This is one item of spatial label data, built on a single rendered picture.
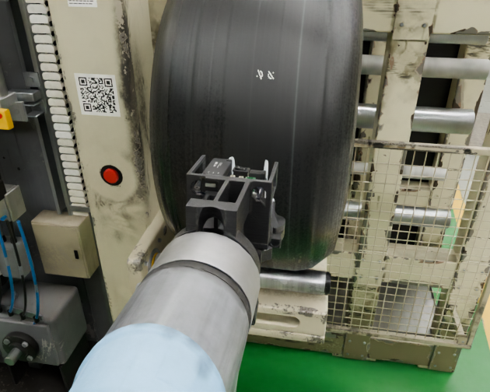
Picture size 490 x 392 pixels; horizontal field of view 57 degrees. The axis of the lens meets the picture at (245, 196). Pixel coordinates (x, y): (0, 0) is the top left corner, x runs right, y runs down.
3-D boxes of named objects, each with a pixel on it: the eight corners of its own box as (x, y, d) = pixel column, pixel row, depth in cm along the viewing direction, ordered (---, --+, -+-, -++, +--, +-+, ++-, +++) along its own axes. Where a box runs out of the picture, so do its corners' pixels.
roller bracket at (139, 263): (131, 300, 87) (124, 260, 82) (189, 198, 121) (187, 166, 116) (148, 302, 87) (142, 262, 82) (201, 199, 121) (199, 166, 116)
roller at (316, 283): (148, 279, 89) (146, 260, 87) (156, 265, 93) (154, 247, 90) (328, 301, 84) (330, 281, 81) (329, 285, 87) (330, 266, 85)
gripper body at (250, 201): (282, 159, 41) (265, 216, 30) (276, 242, 44) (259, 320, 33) (201, 152, 42) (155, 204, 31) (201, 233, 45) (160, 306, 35)
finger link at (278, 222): (288, 202, 47) (281, 243, 39) (288, 215, 48) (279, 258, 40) (244, 197, 48) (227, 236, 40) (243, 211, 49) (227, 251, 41)
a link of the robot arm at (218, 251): (249, 365, 30) (131, 346, 31) (259, 320, 34) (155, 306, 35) (254, 267, 27) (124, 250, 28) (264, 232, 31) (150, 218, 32)
